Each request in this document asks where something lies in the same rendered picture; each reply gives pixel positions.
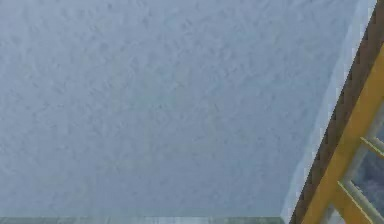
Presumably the yellow framed window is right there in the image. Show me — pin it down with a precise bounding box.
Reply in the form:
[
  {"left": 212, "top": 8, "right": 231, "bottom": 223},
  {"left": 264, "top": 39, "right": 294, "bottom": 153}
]
[{"left": 289, "top": 0, "right": 384, "bottom": 224}]

